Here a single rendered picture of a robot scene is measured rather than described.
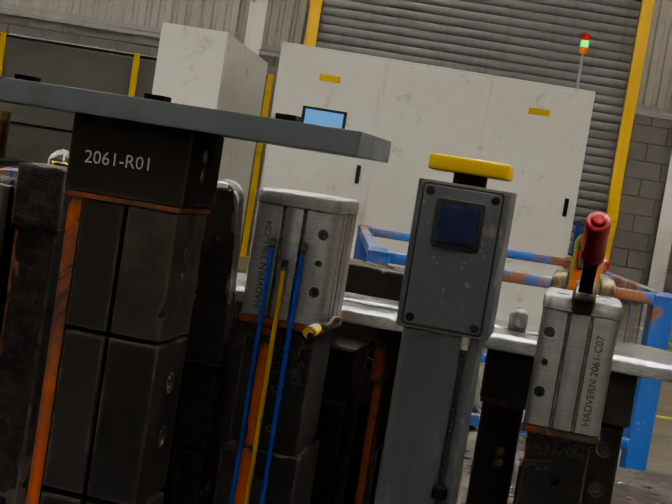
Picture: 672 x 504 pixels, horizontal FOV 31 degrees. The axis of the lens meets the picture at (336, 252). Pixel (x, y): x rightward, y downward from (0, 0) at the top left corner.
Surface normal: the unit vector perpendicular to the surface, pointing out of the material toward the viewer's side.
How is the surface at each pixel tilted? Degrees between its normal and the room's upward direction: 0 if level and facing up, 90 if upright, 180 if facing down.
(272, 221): 90
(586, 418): 90
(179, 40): 90
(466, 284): 90
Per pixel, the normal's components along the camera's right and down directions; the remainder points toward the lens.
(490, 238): -0.21, 0.04
